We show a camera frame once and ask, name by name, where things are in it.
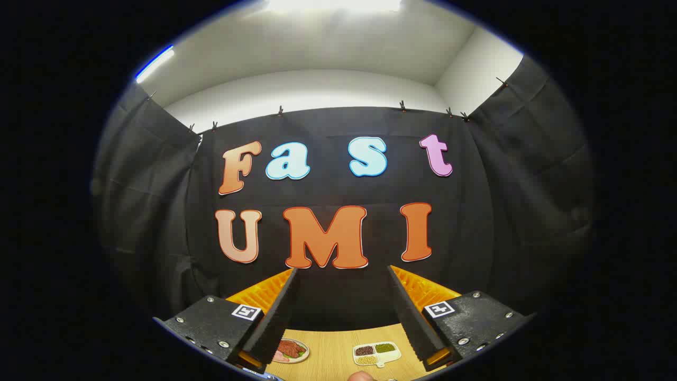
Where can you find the brown grilled meat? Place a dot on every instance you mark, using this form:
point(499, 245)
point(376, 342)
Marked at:
point(289, 348)

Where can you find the pile of dark red beans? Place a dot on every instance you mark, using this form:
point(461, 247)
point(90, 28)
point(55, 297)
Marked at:
point(364, 351)

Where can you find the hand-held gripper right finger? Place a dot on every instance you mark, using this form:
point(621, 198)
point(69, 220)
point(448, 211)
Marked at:
point(412, 323)

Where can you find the white oval plate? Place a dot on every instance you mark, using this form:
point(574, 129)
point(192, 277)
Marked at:
point(302, 357)

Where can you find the pink ham slices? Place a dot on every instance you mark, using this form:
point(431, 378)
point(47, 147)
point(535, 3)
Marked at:
point(279, 357)

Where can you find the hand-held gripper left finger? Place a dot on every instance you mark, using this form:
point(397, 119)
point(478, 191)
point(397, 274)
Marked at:
point(275, 323)

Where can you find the pile of green beans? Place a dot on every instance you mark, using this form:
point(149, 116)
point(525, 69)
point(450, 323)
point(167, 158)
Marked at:
point(385, 348)

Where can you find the green lettuce leaf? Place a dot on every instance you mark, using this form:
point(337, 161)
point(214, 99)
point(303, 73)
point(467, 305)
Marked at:
point(301, 350)

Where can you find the white divided tray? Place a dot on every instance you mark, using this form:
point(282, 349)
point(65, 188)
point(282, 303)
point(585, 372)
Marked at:
point(391, 358)

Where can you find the ceiling light strip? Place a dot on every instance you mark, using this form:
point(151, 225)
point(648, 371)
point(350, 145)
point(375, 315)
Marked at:
point(154, 64)

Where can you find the pile of yellow soybeans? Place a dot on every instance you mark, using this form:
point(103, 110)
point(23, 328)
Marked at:
point(367, 360)

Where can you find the ceiling light panel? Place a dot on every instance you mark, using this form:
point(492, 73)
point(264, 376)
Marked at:
point(333, 4)

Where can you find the row of black clips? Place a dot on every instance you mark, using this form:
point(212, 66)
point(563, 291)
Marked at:
point(402, 106)

